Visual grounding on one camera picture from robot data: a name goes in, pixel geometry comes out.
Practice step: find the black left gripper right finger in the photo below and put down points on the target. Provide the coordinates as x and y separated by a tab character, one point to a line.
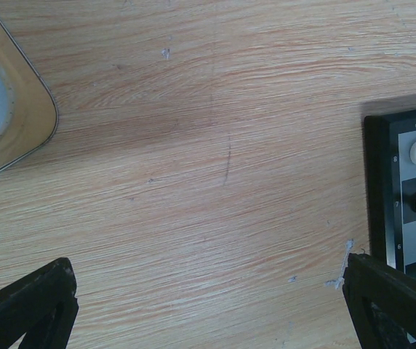
381	302

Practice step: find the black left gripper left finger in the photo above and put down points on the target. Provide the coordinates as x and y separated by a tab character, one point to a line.
40	309

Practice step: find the black and white chessboard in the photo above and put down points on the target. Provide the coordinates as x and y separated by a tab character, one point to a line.
391	189

